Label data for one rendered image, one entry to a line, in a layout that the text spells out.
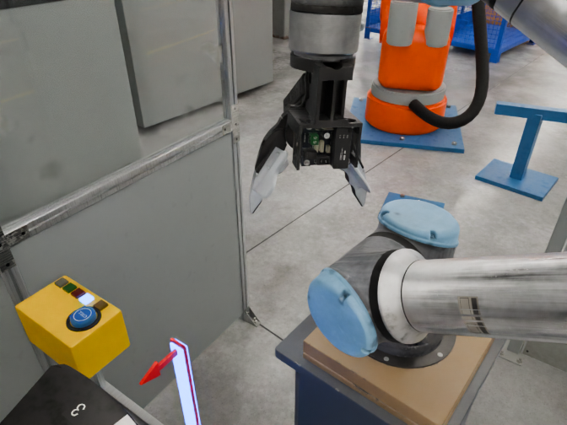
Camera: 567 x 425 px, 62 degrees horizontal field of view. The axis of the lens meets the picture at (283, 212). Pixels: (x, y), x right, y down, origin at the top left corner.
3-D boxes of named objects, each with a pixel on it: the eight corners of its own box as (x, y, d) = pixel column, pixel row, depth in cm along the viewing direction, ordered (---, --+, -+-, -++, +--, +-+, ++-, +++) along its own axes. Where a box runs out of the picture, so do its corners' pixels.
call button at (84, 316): (66, 323, 78) (63, 315, 77) (87, 309, 80) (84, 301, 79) (81, 334, 76) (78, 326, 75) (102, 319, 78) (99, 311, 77)
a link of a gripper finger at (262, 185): (237, 219, 55) (285, 158, 52) (231, 196, 60) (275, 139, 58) (258, 231, 56) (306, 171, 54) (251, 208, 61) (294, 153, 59)
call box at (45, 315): (31, 346, 86) (13, 304, 80) (78, 313, 93) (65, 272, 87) (85, 390, 78) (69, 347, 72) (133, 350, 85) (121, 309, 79)
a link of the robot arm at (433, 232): (459, 278, 76) (479, 208, 69) (418, 324, 68) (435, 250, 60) (394, 247, 83) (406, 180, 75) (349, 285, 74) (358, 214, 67)
